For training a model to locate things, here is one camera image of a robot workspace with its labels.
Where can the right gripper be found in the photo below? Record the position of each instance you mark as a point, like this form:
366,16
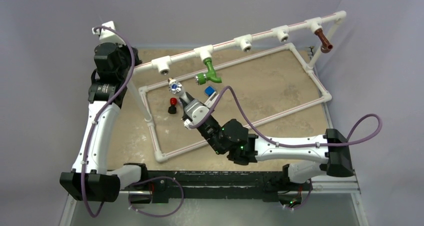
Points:
184,103

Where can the white water faucet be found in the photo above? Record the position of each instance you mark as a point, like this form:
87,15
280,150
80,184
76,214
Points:
177,89

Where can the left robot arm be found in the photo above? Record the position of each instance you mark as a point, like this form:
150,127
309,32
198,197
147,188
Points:
89,173

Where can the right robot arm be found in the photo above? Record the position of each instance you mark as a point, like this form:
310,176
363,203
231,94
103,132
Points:
326,153

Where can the green water faucet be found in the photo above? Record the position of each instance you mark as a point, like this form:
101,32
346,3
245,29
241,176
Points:
210,75

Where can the brown water faucet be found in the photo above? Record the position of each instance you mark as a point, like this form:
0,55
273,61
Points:
326,46

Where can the black faucet red knob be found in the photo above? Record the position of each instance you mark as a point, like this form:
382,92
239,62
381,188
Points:
172,109

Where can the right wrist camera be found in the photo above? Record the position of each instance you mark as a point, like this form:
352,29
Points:
195,113

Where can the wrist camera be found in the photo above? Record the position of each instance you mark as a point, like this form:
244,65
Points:
195,113
106,36

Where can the white faucet blue handle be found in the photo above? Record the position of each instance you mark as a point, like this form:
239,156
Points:
212,95

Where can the white pipe frame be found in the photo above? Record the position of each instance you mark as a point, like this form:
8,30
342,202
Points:
329,24

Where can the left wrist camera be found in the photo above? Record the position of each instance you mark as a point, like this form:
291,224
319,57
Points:
106,36

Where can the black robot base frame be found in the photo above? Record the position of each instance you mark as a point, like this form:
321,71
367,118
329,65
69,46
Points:
268,186

